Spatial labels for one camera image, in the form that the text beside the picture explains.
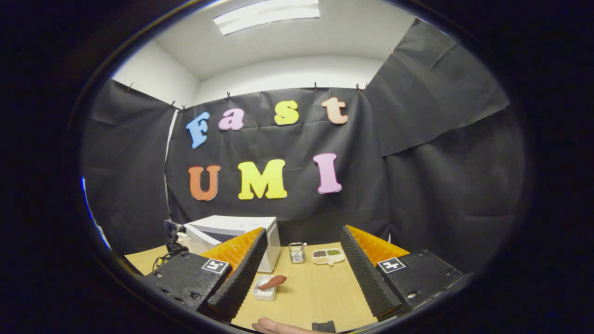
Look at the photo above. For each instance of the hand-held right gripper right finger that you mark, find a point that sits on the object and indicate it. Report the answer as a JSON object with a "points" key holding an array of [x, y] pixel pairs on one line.
{"points": [[366, 278]]}

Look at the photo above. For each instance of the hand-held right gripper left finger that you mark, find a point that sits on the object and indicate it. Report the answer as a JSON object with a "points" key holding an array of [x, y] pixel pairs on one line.
{"points": [[241, 280]]}

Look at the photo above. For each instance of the brown meat piece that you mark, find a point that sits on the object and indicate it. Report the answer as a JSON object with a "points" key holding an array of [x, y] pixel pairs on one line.
{"points": [[273, 282]]}

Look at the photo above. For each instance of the white microwave oven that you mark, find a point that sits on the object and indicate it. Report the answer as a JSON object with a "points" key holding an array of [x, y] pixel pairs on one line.
{"points": [[241, 222]]}

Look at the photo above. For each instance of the small white rectangular dish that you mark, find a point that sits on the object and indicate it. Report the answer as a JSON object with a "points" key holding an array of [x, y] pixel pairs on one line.
{"points": [[264, 294]]}

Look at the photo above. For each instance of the white divided condiment dish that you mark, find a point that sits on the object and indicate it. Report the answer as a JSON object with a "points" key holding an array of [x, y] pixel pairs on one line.
{"points": [[327, 256]]}

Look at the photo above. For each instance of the small black clip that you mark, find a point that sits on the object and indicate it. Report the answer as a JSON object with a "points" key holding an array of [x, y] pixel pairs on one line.
{"points": [[323, 326]]}

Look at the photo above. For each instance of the long ceiling light panel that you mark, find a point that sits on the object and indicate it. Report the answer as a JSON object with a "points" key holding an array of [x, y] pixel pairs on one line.
{"points": [[267, 16]]}

